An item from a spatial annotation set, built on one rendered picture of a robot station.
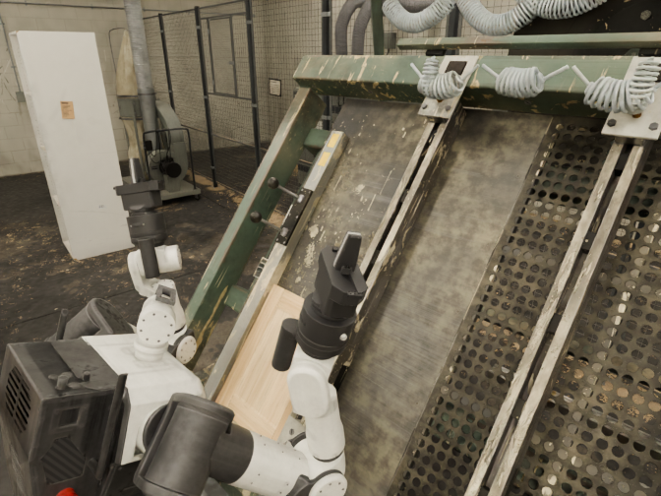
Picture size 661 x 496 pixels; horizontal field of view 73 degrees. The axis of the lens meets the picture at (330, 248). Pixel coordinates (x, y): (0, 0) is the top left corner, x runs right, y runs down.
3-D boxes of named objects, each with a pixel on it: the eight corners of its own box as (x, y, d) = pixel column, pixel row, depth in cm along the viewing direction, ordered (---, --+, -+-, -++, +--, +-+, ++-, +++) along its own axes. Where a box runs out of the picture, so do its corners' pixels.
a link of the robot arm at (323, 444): (349, 412, 79) (358, 483, 88) (325, 378, 87) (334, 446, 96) (294, 439, 75) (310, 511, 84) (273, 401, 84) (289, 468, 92)
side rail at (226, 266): (184, 363, 163) (159, 358, 154) (316, 103, 174) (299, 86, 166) (193, 371, 159) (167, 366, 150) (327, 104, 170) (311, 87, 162)
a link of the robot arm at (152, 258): (175, 224, 118) (183, 266, 120) (133, 230, 116) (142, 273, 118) (169, 228, 107) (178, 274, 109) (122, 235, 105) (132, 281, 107)
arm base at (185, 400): (216, 519, 68) (157, 505, 61) (171, 494, 77) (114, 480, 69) (254, 419, 75) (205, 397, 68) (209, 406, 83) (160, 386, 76)
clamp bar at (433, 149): (279, 456, 120) (213, 456, 102) (456, 80, 133) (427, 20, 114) (305, 477, 114) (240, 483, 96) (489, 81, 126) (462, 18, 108)
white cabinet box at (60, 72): (62, 242, 484) (8, 32, 402) (119, 230, 517) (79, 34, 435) (74, 261, 440) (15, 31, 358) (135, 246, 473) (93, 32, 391)
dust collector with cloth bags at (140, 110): (122, 187, 683) (90, 28, 595) (167, 180, 723) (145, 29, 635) (150, 210, 584) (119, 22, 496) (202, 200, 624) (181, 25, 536)
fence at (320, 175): (210, 396, 142) (200, 394, 139) (338, 136, 152) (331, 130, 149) (218, 403, 139) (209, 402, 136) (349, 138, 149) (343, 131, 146)
